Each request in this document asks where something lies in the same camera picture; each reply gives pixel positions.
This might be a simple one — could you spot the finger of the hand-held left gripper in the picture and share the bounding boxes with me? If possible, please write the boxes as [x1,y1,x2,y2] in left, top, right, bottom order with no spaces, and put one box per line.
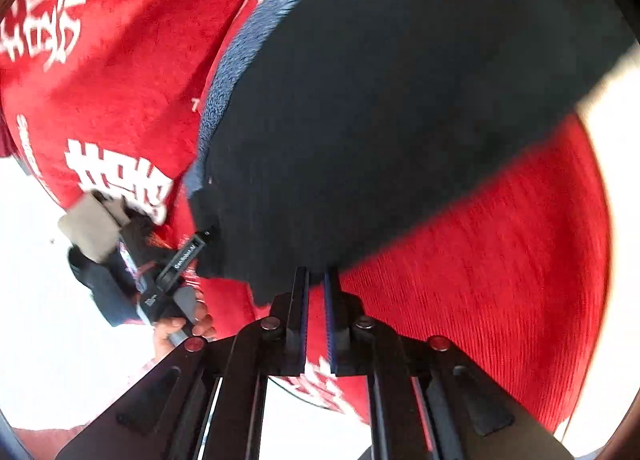
[160,229,219,291]

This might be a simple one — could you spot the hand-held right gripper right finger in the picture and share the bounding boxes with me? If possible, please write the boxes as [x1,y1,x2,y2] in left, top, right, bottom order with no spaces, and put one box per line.
[324,267,576,460]

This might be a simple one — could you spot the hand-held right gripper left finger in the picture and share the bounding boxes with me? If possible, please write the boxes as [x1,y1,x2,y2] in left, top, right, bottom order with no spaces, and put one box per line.
[55,267,311,460]

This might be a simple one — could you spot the black pants with blue waistband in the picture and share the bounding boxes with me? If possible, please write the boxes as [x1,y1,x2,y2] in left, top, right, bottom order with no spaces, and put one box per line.
[184,0,640,306]

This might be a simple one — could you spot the person's left hand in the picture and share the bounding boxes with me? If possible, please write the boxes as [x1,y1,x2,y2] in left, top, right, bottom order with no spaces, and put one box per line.
[152,299,217,364]

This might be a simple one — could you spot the red printed blanket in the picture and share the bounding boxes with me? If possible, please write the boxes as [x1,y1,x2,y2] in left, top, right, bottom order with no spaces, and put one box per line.
[0,0,615,436]

